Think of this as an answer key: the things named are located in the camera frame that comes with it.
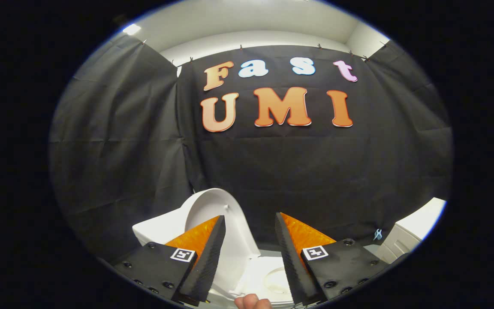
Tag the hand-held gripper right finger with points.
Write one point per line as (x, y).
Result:
(292, 262)

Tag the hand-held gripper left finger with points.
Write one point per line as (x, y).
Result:
(208, 262)

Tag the white toilet with tank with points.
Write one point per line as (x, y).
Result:
(157, 229)

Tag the white toilet lid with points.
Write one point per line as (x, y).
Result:
(206, 206)

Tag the black backdrop cloth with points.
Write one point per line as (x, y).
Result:
(272, 171)

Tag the light blue clip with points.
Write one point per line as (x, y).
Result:
(378, 234)

